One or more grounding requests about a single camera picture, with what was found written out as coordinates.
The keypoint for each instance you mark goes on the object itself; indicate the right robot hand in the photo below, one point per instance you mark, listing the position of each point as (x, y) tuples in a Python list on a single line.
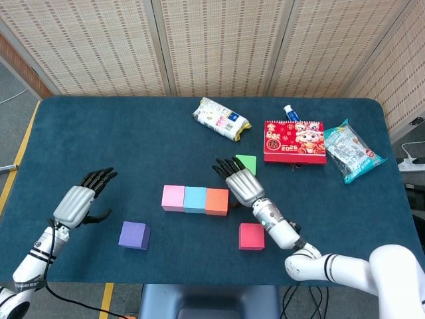
[(245, 187)]

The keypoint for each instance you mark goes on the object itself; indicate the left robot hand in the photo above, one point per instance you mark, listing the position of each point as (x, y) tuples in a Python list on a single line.
[(73, 206)]

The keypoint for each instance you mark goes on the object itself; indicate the green foam cube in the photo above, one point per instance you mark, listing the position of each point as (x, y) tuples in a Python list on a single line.
[(249, 163)]

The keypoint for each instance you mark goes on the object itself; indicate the orange foam cube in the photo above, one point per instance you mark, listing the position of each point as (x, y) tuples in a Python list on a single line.
[(217, 201)]

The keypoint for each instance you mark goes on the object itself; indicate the light blue foam cube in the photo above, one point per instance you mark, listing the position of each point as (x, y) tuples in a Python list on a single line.
[(195, 198)]

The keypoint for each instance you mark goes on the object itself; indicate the purple foam cube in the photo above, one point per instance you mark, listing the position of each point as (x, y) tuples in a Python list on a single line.
[(133, 234)]

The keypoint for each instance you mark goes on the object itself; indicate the pink foam cube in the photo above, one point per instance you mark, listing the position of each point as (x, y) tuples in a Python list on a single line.
[(173, 197)]

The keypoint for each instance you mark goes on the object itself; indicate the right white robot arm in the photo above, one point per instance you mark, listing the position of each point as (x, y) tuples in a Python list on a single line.
[(348, 272)]

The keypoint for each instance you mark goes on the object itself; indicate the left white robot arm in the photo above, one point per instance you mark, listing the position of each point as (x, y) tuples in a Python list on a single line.
[(33, 266)]

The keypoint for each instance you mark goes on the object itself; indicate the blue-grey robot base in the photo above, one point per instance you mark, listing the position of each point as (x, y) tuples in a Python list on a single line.
[(209, 299)]

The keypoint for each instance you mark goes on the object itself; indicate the red foam cube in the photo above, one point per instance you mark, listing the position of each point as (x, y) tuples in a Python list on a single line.
[(251, 235)]

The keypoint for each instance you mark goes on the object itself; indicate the red desk calendar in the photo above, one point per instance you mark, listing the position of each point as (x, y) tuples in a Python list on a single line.
[(293, 143)]

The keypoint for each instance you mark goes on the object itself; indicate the dark teal table cover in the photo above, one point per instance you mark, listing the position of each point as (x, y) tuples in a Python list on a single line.
[(99, 139)]

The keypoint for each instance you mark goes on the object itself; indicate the white snack packet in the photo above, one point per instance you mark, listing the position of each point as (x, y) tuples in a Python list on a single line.
[(219, 119)]

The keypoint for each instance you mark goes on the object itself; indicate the grey metal bar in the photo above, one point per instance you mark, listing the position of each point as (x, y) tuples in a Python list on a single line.
[(8, 168)]

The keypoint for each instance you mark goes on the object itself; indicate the blue white tube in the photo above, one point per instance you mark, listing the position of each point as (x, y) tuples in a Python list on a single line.
[(292, 113)]

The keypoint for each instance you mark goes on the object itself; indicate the teal clear snack bag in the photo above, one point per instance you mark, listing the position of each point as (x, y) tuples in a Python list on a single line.
[(352, 151)]

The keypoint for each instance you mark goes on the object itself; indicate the woven bamboo folding screen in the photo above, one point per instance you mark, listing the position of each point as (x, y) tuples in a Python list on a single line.
[(216, 50)]

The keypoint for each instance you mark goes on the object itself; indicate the white power strip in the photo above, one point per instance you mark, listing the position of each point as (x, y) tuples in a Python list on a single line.
[(410, 165)]

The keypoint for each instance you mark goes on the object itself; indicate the black case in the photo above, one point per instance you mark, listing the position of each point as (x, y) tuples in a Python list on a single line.
[(415, 196)]

